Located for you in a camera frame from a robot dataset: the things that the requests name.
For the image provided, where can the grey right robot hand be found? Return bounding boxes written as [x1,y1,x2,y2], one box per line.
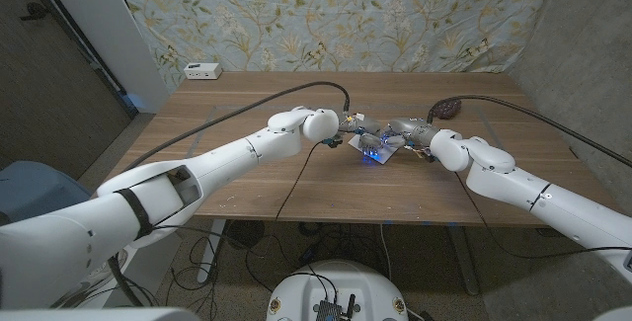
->
[383,117,441,149]

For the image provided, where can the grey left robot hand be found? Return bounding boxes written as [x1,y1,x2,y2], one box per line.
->
[338,112,384,160]

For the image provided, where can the white paper sheet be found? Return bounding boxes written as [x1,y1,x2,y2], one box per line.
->
[348,132,402,166]

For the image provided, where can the purple toy grapes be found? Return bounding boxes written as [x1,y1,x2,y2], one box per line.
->
[430,98,463,120]

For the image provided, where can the floral printed backdrop cloth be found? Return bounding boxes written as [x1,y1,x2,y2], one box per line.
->
[111,0,564,93]

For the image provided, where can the grey table leg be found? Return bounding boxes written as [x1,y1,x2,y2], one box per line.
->
[446,225,481,296]

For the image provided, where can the black round fan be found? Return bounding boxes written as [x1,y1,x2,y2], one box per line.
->
[225,219,266,251]

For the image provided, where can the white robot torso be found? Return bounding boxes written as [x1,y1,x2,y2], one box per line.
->
[266,260,410,321]

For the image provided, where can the white power strip box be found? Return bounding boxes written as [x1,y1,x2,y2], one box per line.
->
[183,62,223,81]

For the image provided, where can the grey finned torso module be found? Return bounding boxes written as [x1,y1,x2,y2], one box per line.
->
[314,299,342,321]

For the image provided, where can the white table leg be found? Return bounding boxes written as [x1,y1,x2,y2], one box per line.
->
[197,219,227,283]

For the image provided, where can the white cabinet panel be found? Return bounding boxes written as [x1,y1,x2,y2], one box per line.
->
[37,0,172,114]

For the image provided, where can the blue plastic bin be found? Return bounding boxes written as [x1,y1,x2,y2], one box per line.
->
[0,161,93,226]

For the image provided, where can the thin black left wrist cable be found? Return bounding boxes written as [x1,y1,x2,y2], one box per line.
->
[274,140,325,223]

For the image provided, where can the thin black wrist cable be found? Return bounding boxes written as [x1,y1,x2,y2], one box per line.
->
[452,171,632,260]
[274,140,325,223]

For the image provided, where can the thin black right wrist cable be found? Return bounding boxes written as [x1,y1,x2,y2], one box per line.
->
[452,171,632,260]

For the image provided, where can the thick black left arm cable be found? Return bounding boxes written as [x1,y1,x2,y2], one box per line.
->
[122,81,352,172]

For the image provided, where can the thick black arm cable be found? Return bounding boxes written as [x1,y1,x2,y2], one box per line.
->
[122,81,352,172]
[427,94,632,169]

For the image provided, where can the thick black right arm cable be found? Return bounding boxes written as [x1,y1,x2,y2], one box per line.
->
[427,94,632,169]

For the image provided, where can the thin grey hanging cable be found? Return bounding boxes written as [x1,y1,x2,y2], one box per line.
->
[378,222,392,282]

